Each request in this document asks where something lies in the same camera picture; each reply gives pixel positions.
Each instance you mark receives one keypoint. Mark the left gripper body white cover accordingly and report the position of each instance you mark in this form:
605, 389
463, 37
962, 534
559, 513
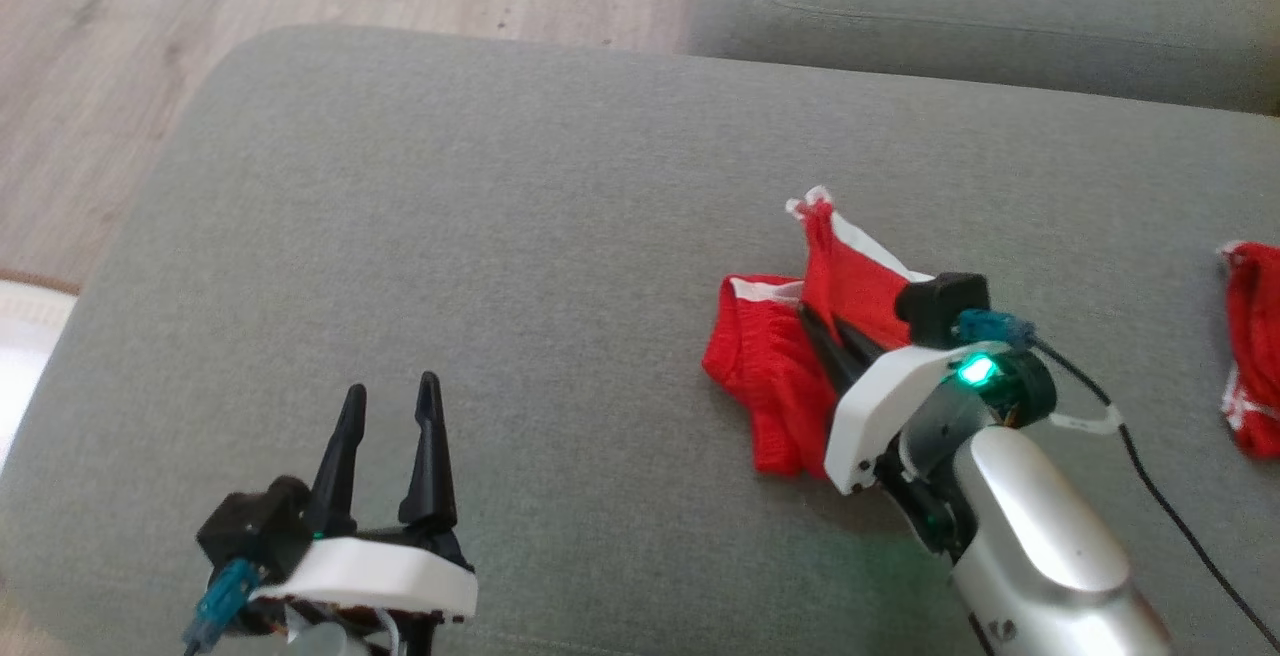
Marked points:
370, 571

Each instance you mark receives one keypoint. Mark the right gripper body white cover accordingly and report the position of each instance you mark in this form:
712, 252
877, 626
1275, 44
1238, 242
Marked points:
880, 406

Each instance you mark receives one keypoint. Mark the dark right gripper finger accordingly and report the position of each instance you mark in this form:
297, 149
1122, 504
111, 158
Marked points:
830, 356
860, 344

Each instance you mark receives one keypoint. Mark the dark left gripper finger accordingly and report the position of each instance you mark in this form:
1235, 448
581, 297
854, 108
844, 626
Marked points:
430, 456
340, 466

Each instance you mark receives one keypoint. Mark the red basketball shorts white trim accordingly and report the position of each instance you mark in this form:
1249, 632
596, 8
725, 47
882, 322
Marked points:
770, 376

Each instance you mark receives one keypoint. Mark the red basketball jersey white hem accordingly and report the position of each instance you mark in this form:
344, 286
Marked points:
1255, 346

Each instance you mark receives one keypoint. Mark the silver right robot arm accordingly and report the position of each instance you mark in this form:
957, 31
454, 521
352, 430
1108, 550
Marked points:
1040, 536

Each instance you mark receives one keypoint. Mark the large grey sofa chaise seat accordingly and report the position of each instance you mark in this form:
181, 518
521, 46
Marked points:
500, 266

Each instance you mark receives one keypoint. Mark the white rug brown edge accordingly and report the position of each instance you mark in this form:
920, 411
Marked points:
25, 356

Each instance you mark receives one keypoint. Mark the small grey sofa seat cushion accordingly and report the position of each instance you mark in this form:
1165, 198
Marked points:
980, 16

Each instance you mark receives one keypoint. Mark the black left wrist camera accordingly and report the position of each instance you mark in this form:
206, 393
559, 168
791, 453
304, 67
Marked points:
250, 526

